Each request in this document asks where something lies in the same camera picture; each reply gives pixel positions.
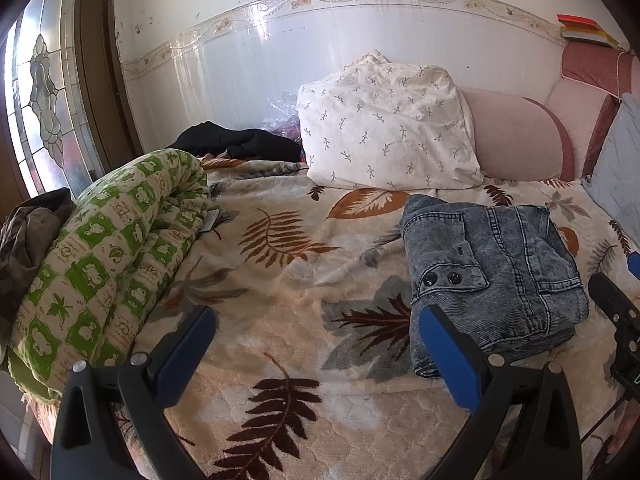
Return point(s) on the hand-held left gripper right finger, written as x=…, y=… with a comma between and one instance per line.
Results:
x=450, y=360

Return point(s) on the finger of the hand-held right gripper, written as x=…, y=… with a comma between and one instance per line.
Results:
x=612, y=300
x=635, y=266

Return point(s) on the pink padded headboard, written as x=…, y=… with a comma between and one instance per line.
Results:
x=515, y=135

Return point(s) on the grey denim pants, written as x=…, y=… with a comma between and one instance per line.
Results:
x=500, y=270

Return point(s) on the green patterned quilt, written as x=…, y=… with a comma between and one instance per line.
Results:
x=100, y=260

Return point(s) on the stack of books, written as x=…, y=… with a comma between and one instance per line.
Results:
x=585, y=32

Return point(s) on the leaf-print blanket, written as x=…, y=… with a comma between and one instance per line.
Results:
x=300, y=320

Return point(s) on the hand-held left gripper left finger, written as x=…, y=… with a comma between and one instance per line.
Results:
x=182, y=360

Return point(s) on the light blue quilted pillow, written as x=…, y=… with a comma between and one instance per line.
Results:
x=617, y=170

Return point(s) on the white leaf-print pillow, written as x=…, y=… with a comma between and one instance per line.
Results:
x=390, y=125

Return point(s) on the purple plastic bag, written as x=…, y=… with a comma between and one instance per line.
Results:
x=282, y=120

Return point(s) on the olive dark cloth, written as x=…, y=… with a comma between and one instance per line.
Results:
x=27, y=230

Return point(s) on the black garment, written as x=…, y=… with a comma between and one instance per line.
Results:
x=240, y=142

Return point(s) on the stained glass window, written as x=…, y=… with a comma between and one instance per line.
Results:
x=40, y=85

